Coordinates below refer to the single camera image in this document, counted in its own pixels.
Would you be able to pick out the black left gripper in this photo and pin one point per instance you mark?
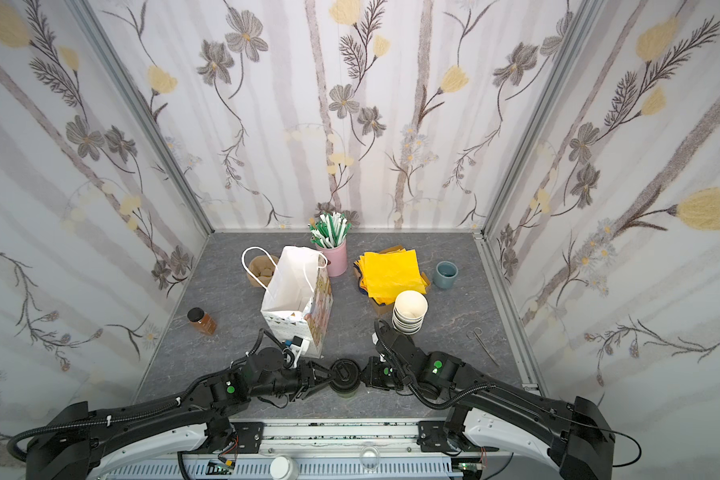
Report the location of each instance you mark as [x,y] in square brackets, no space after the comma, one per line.
[306,378]

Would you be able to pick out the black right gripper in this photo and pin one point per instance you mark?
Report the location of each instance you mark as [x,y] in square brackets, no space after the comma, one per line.
[378,374]

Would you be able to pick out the coffee cup black lid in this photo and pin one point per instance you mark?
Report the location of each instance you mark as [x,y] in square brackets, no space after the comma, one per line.
[345,377]

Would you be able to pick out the brown pulp cup carrier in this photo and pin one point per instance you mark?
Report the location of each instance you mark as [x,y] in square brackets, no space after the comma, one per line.
[262,269]

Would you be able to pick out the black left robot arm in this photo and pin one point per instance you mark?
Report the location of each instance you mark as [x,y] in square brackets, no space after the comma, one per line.
[81,443]

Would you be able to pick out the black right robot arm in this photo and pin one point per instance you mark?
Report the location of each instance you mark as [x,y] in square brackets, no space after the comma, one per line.
[483,412]

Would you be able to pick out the stacked paper cups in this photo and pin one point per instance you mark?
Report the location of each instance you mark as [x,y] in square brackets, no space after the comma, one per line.
[409,311]

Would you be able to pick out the clear round cap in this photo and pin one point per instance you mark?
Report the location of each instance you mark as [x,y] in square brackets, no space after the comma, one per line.
[369,458]

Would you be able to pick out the white round knob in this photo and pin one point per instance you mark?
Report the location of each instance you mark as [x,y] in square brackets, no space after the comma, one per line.
[283,468]

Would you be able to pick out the yellow paper napkin stack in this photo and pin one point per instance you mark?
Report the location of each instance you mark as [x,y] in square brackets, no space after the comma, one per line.
[386,275]

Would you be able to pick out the small metal scissors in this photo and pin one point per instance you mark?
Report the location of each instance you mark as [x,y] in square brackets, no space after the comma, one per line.
[476,334]

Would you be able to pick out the teal ceramic cup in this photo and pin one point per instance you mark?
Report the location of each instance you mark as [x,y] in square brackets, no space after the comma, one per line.
[445,275]

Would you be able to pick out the brown spice jar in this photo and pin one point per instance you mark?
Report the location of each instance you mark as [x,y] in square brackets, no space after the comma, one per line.
[202,321]

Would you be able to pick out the pink straw holder cup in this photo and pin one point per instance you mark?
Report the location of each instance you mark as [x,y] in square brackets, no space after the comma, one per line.
[337,261]

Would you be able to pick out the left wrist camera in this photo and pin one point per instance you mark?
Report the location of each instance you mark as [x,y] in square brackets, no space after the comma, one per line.
[298,346]

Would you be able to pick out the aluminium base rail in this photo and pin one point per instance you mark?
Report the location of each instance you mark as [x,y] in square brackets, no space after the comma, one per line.
[330,449]

